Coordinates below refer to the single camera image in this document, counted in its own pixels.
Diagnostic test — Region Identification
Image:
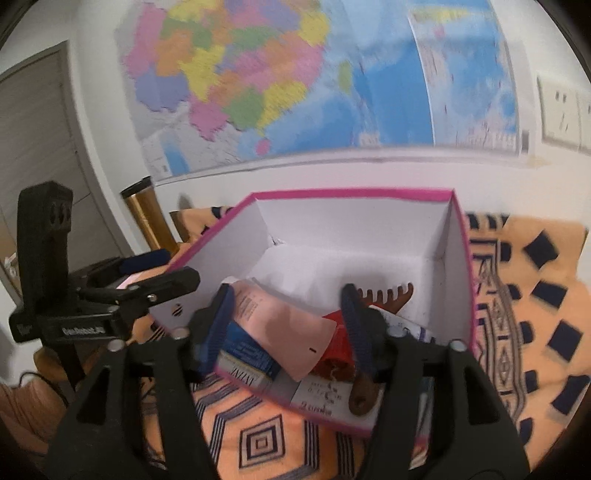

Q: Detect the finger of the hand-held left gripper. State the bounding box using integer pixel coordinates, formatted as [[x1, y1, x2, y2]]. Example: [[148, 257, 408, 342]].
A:
[[85, 249, 172, 289], [76, 268, 201, 319]]

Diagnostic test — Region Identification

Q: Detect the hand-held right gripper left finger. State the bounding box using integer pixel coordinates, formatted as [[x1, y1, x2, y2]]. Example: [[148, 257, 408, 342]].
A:
[[46, 283, 237, 480]]

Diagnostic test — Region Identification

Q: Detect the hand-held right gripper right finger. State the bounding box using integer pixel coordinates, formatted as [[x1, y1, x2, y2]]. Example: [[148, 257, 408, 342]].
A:
[[340, 283, 532, 480]]

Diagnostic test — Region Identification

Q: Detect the red plastic toy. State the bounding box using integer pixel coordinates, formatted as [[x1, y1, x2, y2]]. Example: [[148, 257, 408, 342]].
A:
[[318, 309, 370, 384]]

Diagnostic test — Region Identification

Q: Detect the small pink box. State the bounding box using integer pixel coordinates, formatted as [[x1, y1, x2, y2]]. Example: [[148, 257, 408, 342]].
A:
[[118, 273, 160, 289]]

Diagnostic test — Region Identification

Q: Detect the brown toy rake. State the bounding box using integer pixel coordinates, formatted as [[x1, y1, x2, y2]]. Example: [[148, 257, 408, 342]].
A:
[[342, 282, 414, 416]]

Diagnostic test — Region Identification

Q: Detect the white purple medicine box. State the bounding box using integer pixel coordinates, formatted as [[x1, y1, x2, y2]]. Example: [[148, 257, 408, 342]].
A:
[[215, 320, 305, 407]]

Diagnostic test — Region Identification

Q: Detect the peach tube white cap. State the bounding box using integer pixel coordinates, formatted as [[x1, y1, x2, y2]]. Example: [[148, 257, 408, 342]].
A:
[[231, 279, 337, 383]]

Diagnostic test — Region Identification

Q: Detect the white blue paper box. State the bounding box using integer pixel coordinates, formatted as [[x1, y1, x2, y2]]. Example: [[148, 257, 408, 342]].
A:
[[293, 369, 384, 428]]

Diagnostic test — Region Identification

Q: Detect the pink cardboard box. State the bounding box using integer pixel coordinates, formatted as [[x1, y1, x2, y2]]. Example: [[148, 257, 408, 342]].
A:
[[150, 187, 476, 439]]

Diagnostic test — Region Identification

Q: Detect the person's left forearm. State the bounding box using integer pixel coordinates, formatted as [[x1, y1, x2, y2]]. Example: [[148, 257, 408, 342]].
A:
[[0, 378, 70, 444]]

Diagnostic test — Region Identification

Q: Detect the gold thermos flask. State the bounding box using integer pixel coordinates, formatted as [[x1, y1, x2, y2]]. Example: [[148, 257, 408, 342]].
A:
[[121, 176, 178, 252]]

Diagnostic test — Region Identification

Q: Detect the grey door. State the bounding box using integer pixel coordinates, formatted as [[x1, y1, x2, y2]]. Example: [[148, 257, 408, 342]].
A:
[[0, 41, 121, 296]]

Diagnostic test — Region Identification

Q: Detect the orange patterned tablecloth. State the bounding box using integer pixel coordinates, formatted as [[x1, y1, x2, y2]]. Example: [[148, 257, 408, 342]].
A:
[[124, 205, 591, 480]]

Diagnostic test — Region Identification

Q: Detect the colourful wall map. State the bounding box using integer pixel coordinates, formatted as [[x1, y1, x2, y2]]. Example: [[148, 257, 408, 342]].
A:
[[115, 0, 520, 183]]

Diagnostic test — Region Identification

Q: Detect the white wall socket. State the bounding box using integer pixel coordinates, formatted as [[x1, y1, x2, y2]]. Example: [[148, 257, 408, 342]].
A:
[[537, 78, 580, 144]]

